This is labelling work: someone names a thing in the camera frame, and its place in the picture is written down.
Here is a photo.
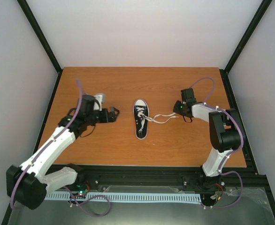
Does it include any black white canvas sneaker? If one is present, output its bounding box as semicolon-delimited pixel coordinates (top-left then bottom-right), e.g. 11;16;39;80
133;99;149;140

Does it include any white shoelace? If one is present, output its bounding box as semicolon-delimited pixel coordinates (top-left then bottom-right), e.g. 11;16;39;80
134;106;178;133

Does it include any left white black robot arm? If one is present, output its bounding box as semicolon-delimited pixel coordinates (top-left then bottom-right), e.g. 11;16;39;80
6;93;120;210

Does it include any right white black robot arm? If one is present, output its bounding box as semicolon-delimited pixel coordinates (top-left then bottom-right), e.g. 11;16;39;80
173;88;245;188

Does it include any small electronics board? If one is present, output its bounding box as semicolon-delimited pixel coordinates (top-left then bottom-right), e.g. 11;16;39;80
72;180;90;201

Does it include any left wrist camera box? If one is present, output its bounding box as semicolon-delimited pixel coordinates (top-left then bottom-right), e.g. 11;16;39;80
94;93;106;104

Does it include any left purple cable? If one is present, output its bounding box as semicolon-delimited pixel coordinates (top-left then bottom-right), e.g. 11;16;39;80
10;79;112;216

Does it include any light blue slotted cable duct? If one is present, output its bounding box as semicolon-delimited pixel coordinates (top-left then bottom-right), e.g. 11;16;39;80
45;191;201;204

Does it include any black aluminium frame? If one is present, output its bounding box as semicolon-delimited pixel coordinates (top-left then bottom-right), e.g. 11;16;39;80
7;0;275;219

